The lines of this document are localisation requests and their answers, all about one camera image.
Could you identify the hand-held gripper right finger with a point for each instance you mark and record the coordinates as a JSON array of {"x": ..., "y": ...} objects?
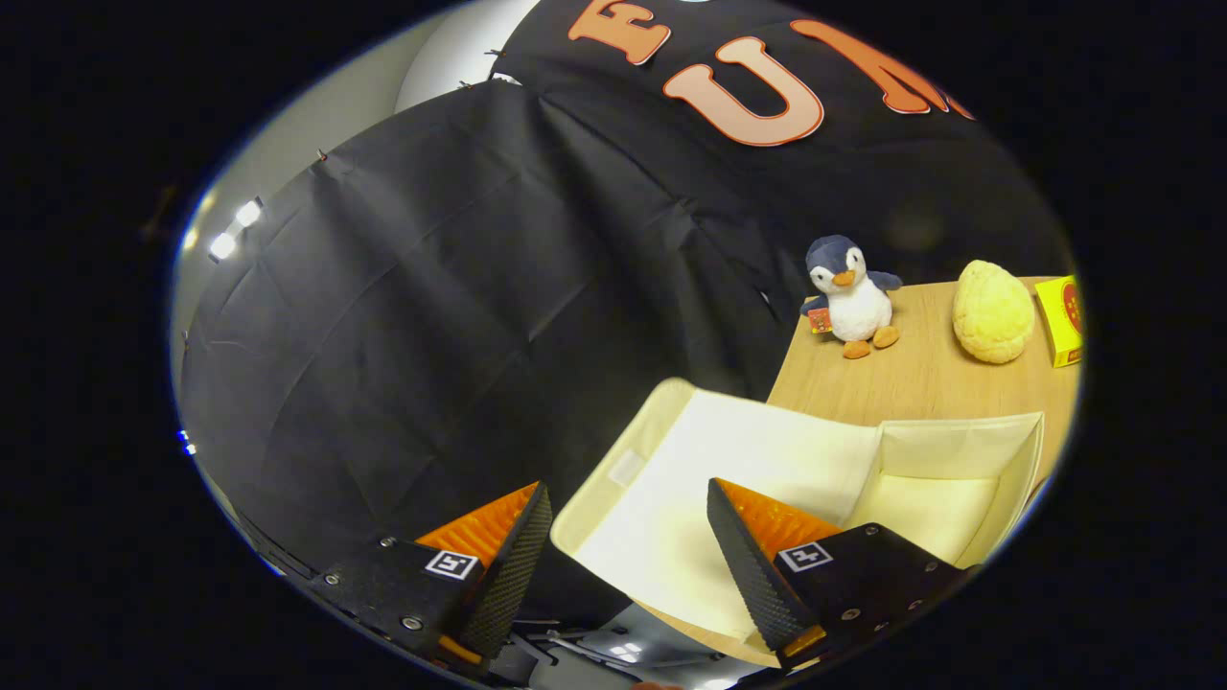
[{"x": 752, "y": 575}]

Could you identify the black backdrop cloth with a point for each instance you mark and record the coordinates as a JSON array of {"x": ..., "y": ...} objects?
[{"x": 431, "y": 335}]

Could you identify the yellow book red circle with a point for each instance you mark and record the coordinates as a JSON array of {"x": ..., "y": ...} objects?
[{"x": 1059, "y": 321}]

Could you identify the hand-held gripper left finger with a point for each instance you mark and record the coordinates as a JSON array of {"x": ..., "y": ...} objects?
[{"x": 513, "y": 565}]

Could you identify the penguin plush toy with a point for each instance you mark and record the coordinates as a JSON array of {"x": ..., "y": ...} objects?
[{"x": 856, "y": 307}]

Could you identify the ceiling light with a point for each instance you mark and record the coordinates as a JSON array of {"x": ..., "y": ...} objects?
[
  {"x": 248, "y": 213},
  {"x": 222, "y": 246}
]

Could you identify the yellow bun plush toy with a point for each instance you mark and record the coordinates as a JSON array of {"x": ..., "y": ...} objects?
[{"x": 992, "y": 311}]

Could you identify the beige fabric storage box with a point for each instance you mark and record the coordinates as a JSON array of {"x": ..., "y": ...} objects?
[{"x": 748, "y": 450}]

